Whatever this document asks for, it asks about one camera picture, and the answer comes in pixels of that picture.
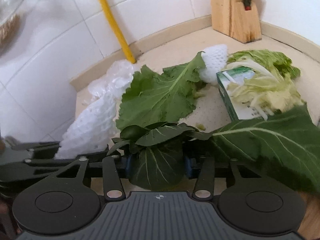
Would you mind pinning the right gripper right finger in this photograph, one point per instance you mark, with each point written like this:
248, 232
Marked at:
203, 170

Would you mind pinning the green milk carton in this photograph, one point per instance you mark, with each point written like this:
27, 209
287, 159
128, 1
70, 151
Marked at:
237, 97

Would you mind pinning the clear plastic bag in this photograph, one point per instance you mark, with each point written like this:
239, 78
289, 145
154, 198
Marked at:
116, 80

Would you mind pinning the white foam fruit net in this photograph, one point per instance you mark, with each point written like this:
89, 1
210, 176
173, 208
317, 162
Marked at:
93, 128

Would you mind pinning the pale napa cabbage leaves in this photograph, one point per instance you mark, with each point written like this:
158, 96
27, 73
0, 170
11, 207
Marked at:
272, 83

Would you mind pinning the bag of dried noodles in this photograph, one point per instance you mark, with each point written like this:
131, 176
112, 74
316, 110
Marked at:
9, 29

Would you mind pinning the dark green bok choy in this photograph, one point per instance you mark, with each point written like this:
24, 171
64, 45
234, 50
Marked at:
155, 153

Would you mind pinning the yellow gas pipe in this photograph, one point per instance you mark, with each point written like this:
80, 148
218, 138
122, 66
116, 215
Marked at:
117, 31

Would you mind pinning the large dark cabbage leaf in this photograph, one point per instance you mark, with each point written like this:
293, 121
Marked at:
284, 147

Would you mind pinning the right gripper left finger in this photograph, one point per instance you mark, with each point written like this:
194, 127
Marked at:
114, 169

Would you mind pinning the wooden knife block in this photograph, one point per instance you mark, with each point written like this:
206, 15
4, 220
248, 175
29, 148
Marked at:
229, 17

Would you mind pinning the large green lettuce leaf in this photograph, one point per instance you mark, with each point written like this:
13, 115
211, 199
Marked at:
153, 97

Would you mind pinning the wooden cutting board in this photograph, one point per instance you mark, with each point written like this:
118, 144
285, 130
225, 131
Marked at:
310, 226

